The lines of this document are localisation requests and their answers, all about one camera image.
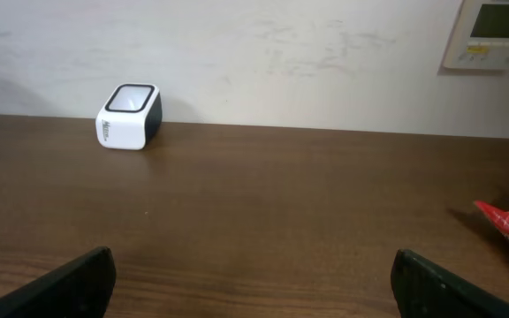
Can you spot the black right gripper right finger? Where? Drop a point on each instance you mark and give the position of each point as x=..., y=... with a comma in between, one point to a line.
x=421, y=288

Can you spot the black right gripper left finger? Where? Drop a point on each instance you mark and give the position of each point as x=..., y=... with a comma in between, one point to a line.
x=80, y=288

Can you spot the white barcode scanner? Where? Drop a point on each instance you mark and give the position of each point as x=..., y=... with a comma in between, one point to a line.
x=130, y=118

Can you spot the white wall control panel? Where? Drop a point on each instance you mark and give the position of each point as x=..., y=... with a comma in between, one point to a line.
x=479, y=40

